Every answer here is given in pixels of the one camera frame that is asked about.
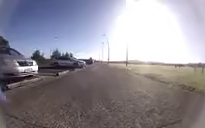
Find thin pole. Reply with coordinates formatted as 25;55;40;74
125;42;129;67

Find grey asphalt path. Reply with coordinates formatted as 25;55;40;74
0;63;205;128

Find silver car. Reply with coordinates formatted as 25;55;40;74
0;45;40;83
50;57;88;70

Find distant low hill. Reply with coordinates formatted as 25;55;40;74
109;59;205;68

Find row of trees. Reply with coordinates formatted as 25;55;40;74
30;48;75;62

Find dark asphalt parking lot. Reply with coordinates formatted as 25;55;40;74
3;64;94;88

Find pale grass field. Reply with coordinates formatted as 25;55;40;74
109;63;205;96

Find row of pale kerb stones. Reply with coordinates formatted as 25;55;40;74
4;64;91;91

